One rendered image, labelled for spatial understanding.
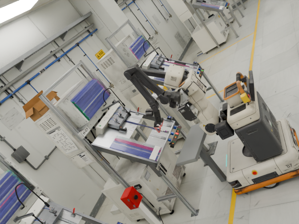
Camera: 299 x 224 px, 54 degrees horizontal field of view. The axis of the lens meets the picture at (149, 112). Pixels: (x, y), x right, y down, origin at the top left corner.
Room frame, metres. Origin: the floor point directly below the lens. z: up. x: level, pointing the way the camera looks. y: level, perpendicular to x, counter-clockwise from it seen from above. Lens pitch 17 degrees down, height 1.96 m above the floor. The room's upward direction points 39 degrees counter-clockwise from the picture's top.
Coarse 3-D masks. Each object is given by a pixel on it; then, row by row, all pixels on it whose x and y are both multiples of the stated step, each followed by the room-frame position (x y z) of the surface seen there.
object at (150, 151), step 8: (120, 136) 2.98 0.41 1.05; (112, 144) 2.88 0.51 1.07; (120, 144) 2.87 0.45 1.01; (128, 144) 2.86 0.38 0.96; (136, 144) 2.85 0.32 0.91; (144, 144) 2.84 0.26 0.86; (128, 152) 2.76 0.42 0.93; (136, 152) 2.75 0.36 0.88; (144, 152) 2.74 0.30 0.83; (152, 152) 2.73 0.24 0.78
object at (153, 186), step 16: (128, 160) 3.38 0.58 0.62; (160, 160) 3.12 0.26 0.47; (176, 160) 3.30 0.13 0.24; (128, 176) 3.01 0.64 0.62; (144, 176) 2.83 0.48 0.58; (176, 176) 3.15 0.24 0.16; (112, 192) 3.10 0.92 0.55; (144, 192) 2.85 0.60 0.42; (160, 192) 2.85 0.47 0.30; (128, 208) 3.10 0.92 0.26
